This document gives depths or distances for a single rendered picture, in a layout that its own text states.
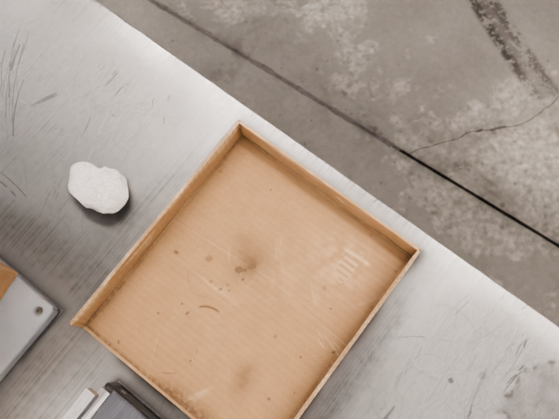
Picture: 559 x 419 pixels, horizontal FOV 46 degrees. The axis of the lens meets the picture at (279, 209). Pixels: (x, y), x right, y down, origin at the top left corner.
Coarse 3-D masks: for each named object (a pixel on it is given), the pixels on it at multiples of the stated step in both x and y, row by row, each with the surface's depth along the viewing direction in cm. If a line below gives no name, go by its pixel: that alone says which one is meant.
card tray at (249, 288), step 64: (192, 192) 78; (256, 192) 78; (320, 192) 78; (128, 256) 73; (192, 256) 77; (256, 256) 76; (320, 256) 76; (384, 256) 76; (128, 320) 75; (192, 320) 75; (256, 320) 74; (320, 320) 74; (192, 384) 73; (256, 384) 73; (320, 384) 69
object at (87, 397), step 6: (84, 390) 61; (90, 390) 61; (84, 396) 61; (90, 396) 61; (96, 396) 61; (78, 402) 60; (84, 402) 60; (90, 402) 61; (72, 408) 60; (78, 408) 60; (84, 408) 60; (66, 414) 60; (72, 414) 60; (78, 414) 60
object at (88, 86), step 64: (0, 0) 87; (64, 0) 87; (0, 64) 85; (64, 64) 84; (128, 64) 84; (0, 128) 82; (64, 128) 82; (128, 128) 82; (192, 128) 81; (256, 128) 81; (0, 192) 80; (64, 192) 80; (0, 256) 78; (64, 256) 78; (448, 256) 76; (64, 320) 76; (384, 320) 74; (448, 320) 74; (512, 320) 74; (0, 384) 74; (64, 384) 74; (128, 384) 74; (384, 384) 72; (448, 384) 72; (512, 384) 72
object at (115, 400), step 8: (112, 392) 69; (112, 400) 68; (120, 400) 68; (104, 408) 68; (112, 408) 68; (120, 408) 68; (128, 408) 68; (96, 416) 68; (104, 416) 68; (112, 416) 68; (120, 416) 68; (128, 416) 68; (136, 416) 68; (144, 416) 68
